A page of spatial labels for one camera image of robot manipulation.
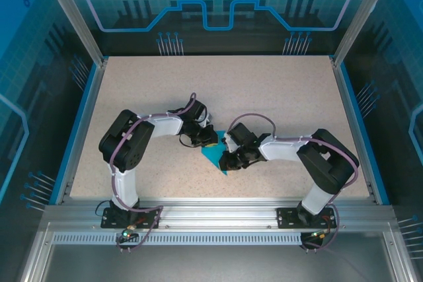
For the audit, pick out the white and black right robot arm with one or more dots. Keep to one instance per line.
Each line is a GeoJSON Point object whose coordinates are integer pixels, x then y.
{"type": "Point", "coordinates": [330, 163]}

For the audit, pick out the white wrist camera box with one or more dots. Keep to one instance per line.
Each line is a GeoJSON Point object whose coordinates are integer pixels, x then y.
{"type": "Point", "coordinates": [228, 141]}
{"type": "Point", "coordinates": [207, 121]}

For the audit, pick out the aluminium frame post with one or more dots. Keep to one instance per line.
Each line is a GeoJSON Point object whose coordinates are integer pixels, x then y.
{"type": "Point", "coordinates": [360, 21]}
{"type": "Point", "coordinates": [76, 21]}

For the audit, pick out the aluminium mounting rail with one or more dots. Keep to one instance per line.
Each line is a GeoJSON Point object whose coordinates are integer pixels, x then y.
{"type": "Point", "coordinates": [218, 212]}

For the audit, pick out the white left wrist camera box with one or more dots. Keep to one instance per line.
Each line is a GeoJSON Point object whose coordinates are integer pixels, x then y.
{"type": "Point", "coordinates": [207, 121]}

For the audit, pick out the aluminium side rail blue edge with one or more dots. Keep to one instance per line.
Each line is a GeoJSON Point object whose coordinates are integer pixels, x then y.
{"type": "Point", "coordinates": [86, 110]}
{"type": "Point", "coordinates": [350, 110]}

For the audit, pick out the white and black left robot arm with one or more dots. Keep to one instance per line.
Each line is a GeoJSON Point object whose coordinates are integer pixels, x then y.
{"type": "Point", "coordinates": [127, 150]}

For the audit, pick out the blue square paper sheet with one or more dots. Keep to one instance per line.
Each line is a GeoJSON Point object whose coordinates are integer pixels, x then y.
{"type": "Point", "coordinates": [213, 156]}

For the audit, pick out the blue printed enclosure panel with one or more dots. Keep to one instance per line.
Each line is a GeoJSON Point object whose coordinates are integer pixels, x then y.
{"type": "Point", "coordinates": [26, 64]}
{"type": "Point", "coordinates": [211, 42]}
{"type": "Point", "coordinates": [396, 64]}

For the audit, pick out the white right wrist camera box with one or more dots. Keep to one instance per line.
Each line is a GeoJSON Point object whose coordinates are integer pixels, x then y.
{"type": "Point", "coordinates": [228, 141]}

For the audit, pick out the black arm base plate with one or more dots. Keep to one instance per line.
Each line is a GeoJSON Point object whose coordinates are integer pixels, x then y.
{"type": "Point", "coordinates": [148, 221]}
{"type": "Point", "coordinates": [287, 218]}

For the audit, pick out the aluminium frame tray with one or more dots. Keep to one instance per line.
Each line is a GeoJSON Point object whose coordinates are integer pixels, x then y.
{"type": "Point", "coordinates": [211, 262]}

